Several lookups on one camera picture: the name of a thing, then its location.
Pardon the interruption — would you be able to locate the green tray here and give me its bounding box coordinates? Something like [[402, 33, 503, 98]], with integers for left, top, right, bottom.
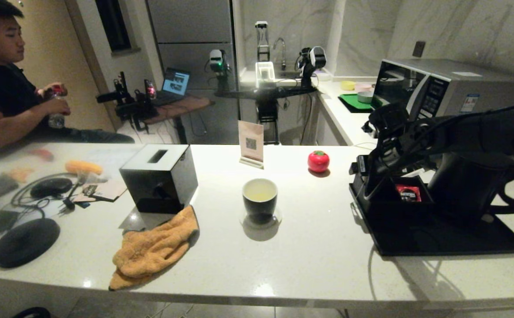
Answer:
[[338, 93, 383, 113]]

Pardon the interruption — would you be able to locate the grey refrigerator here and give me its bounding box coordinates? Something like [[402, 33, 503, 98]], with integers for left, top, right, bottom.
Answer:
[[147, 0, 240, 144]]

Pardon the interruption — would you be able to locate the black mouse cable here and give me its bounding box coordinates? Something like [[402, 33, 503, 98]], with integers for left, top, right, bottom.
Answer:
[[11, 173, 78, 219]]

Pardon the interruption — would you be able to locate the QR code sign stand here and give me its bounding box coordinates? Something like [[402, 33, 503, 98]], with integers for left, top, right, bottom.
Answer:
[[238, 120, 265, 170]]

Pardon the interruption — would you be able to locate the brown tea packet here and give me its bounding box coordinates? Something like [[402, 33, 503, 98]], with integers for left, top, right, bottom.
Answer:
[[74, 179, 128, 204]]

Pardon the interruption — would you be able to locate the black organizer box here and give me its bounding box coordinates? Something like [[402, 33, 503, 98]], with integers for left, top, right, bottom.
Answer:
[[352, 167, 434, 217]]

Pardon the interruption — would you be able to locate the black computer mouse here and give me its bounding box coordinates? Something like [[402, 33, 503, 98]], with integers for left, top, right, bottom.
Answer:
[[30, 178, 73, 199]]

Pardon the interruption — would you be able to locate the laptop with blue screen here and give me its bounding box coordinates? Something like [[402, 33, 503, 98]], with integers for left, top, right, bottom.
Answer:
[[153, 68, 191, 106]]

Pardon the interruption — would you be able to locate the black electric kettle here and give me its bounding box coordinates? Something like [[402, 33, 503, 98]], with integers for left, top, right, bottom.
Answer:
[[427, 150, 514, 226]]

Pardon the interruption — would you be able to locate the black mug white inside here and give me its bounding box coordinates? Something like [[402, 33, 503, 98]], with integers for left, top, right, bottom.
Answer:
[[242, 178, 279, 225]]

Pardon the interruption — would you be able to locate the person in black shirt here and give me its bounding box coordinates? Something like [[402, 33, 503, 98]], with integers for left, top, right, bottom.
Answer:
[[0, 0, 136, 151]]

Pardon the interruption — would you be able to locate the wooden side table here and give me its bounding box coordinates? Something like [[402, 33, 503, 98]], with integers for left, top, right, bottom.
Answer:
[[142, 96, 211, 144]]

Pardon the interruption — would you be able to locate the red tomato toy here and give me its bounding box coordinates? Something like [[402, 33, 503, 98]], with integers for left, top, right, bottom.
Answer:
[[307, 150, 330, 173]]

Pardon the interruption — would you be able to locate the yellow corn toy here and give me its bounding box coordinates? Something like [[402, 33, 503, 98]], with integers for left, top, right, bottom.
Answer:
[[65, 160, 103, 176]]

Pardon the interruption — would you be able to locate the orange toy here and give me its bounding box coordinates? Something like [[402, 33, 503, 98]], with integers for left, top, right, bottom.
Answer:
[[10, 168, 34, 182]]

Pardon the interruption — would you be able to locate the black round kettle base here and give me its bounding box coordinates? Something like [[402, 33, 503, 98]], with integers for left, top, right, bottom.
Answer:
[[0, 217, 61, 269]]

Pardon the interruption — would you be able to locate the black serving tray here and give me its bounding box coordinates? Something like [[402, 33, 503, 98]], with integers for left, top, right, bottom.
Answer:
[[349, 179, 514, 257]]

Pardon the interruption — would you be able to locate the black background robot stand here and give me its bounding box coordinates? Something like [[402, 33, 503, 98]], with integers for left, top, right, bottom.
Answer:
[[215, 21, 317, 145]]

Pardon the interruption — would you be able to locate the water bottle red cap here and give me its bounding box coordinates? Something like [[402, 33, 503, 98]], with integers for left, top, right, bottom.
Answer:
[[47, 86, 68, 129]]

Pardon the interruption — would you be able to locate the metal faucet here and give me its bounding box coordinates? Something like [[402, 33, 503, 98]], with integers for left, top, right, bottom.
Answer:
[[272, 38, 287, 70]]

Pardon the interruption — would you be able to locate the white basket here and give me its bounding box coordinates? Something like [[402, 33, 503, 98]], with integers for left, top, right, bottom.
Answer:
[[255, 61, 276, 83]]

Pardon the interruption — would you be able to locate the black round base part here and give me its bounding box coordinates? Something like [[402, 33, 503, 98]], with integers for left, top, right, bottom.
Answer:
[[14, 307, 52, 318]]

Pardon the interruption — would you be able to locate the orange microfiber cloth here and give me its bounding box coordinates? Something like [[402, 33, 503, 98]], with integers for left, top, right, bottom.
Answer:
[[108, 205, 199, 292]]

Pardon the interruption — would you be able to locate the dark window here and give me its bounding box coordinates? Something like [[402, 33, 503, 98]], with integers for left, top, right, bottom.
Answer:
[[94, 0, 133, 54]]

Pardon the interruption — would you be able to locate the black tissue box white lid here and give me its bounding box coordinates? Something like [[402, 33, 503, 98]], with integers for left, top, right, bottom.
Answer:
[[119, 144, 199, 215]]

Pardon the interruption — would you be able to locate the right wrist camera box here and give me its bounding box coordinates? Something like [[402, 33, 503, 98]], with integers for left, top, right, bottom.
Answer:
[[350, 155, 369, 176]]

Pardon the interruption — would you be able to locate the red chili toy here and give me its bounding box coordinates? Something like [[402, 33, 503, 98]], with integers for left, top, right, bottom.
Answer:
[[27, 149, 55, 161]]

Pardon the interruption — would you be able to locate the red coffee sachet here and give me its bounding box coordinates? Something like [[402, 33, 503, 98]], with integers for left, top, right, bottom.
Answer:
[[394, 184, 422, 203]]

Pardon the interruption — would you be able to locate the silver microwave oven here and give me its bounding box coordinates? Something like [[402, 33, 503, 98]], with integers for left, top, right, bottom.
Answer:
[[373, 59, 514, 120]]

